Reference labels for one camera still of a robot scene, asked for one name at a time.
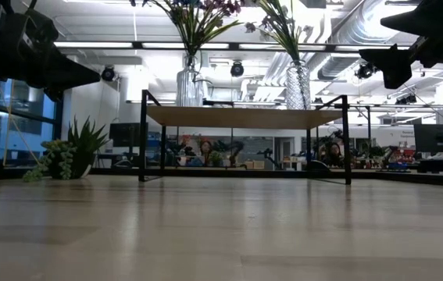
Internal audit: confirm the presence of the black metal table frame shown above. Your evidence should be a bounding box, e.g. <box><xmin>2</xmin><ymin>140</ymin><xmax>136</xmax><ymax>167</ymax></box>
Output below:
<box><xmin>0</xmin><ymin>38</ymin><xmax>443</xmax><ymax>189</ymax></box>

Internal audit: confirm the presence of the wooden shelf black frame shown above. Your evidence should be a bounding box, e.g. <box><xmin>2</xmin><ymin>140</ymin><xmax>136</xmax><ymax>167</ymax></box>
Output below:
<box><xmin>138</xmin><ymin>89</ymin><xmax>353</xmax><ymax>187</ymax></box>

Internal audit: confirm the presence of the black computer monitor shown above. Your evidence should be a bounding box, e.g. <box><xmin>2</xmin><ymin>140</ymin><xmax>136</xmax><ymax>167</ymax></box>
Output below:
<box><xmin>109</xmin><ymin>122</ymin><xmax>148</xmax><ymax>149</ymax></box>
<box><xmin>413</xmin><ymin>123</ymin><xmax>443</xmax><ymax>155</ymax></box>

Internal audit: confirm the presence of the black ceiling spotlight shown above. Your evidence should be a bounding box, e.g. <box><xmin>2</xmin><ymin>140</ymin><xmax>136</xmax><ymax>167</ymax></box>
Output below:
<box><xmin>230</xmin><ymin>60</ymin><xmax>245</xmax><ymax>78</ymax></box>
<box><xmin>355</xmin><ymin>62</ymin><xmax>377</xmax><ymax>81</ymax></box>
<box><xmin>100</xmin><ymin>65</ymin><xmax>117</xmax><ymax>83</ymax></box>

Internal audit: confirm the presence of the blue flower bunch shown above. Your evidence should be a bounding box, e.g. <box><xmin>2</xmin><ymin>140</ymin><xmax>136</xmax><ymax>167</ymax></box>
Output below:
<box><xmin>129</xmin><ymin>0</ymin><xmax>241</xmax><ymax>59</ymax></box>

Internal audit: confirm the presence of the person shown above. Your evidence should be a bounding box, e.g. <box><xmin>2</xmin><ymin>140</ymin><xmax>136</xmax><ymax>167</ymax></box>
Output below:
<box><xmin>323</xmin><ymin>141</ymin><xmax>346</xmax><ymax>169</ymax></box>
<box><xmin>198</xmin><ymin>139</ymin><xmax>215</xmax><ymax>168</ymax></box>

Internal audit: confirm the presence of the purple flower bunch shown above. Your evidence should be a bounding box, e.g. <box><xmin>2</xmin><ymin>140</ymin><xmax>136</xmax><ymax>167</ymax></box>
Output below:
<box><xmin>189</xmin><ymin>0</ymin><xmax>246</xmax><ymax>58</ymax></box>

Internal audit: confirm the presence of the clear glass vase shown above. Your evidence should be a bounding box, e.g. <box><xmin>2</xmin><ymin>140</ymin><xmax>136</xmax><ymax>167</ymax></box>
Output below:
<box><xmin>285</xmin><ymin>60</ymin><xmax>313</xmax><ymax>111</ymax></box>
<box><xmin>176</xmin><ymin>54</ymin><xmax>207</xmax><ymax>108</ymax></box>

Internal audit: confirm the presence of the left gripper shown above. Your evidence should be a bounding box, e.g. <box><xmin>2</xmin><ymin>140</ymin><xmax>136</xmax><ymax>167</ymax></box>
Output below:
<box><xmin>0</xmin><ymin>0</ymin><xmax>102</xmax><ymax>104</ymax></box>

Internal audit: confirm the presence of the pinkish white flower bunch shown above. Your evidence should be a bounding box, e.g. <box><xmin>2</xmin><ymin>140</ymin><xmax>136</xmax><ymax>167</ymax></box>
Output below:
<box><xmin>244</xmin><ymin>0</ymin><xmax>316</xmax><ymax>63</ymax></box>

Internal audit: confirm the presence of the green succulent plant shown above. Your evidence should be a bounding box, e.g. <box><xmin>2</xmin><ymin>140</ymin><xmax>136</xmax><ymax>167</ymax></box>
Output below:
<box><xmin>22</xmin><ymin>116</ymin><xmax>112</xmax><ymax>183</ymax></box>

